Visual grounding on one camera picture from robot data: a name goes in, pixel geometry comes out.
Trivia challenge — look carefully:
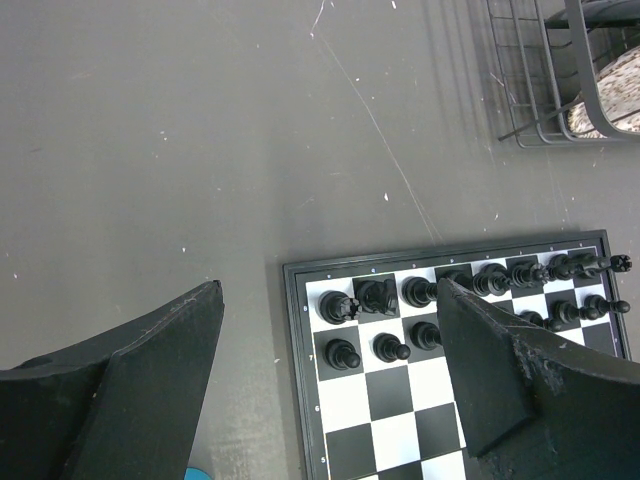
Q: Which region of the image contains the black rook left corner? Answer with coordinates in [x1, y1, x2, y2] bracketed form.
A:
[318, 290, 362, 325]

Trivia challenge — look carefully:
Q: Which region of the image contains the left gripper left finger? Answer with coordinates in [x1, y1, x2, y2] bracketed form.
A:
[1, 280, 223, 479]

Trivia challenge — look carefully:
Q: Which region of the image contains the black wire dish rack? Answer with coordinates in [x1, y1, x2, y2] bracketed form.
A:
[486, 1, 639, 147]

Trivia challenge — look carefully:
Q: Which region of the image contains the black bishop left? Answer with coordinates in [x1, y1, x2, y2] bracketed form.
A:
[401, 277, 438, 308]

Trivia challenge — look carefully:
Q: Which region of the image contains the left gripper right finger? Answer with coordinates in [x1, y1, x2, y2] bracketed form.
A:
[437, 279, 639, 479]

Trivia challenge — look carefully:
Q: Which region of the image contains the black knight left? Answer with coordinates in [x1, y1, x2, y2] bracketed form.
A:
[355, 279, 398, 316]

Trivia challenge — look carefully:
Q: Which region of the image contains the black white chess board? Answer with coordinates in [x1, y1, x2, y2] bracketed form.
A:
[283, 230, 633, 479]

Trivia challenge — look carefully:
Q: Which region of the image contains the black pawn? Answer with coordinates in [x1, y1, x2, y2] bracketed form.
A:
[373, 333, 411, 363]
[410, 322, 442, 351]
[324, 339, 361, 370]

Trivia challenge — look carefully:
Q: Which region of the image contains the speckled ceramic plate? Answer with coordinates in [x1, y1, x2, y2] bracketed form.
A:
[568, 47, 639, 139]

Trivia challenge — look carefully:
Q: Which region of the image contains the blue plastic tray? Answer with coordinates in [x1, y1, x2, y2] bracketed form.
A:
[184, 467, 212, 480]

